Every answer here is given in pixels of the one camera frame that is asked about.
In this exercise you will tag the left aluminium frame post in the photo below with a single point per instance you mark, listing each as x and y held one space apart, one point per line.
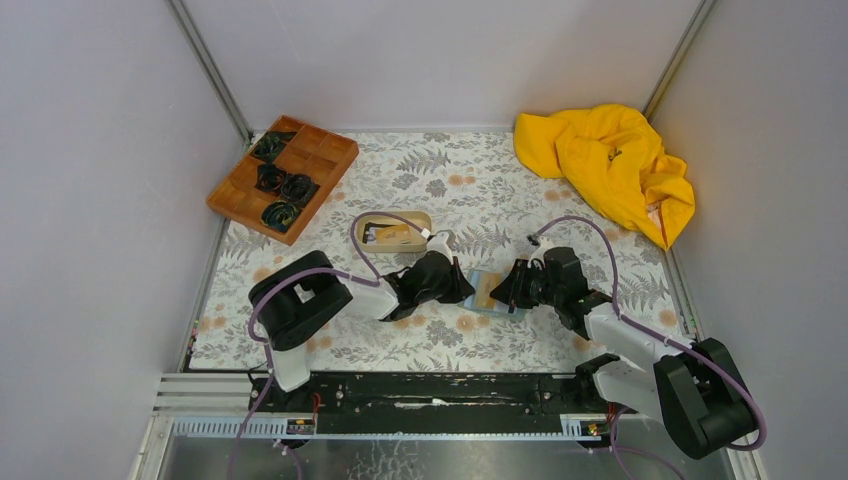
192 34

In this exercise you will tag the aluminium frame post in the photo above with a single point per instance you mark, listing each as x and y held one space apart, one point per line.
699 18
192 34

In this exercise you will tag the beige oval tray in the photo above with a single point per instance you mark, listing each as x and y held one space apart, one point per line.
418 221

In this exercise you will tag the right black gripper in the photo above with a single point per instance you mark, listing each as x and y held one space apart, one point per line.
511 290

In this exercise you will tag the floral table mat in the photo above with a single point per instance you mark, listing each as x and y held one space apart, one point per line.
472 185

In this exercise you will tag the right aluminium frame post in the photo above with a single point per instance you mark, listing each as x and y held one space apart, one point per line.
699 18

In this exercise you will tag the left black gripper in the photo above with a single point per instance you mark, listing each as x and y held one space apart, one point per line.
459 289

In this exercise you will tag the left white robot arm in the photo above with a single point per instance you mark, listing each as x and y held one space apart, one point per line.
295 302

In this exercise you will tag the yellow cloth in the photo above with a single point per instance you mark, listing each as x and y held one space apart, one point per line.
616 161

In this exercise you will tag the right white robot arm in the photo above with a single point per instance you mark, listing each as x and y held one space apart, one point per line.
694 389

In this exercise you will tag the green card holder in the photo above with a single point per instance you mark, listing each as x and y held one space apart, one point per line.
502 310

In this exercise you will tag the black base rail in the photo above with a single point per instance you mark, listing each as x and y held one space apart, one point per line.
439 405

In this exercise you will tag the orange compartment tray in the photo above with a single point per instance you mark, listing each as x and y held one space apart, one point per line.
282 181

